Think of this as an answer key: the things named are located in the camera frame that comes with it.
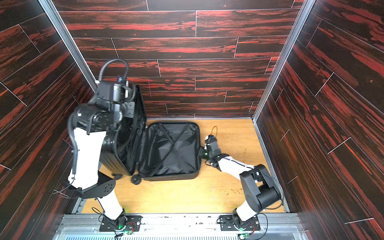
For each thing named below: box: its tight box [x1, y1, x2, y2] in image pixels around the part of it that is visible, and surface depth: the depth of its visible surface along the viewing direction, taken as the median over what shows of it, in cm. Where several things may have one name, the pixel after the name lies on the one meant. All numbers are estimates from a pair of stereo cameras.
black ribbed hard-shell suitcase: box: [99, 84, 202, 185], surface depth 95 cm
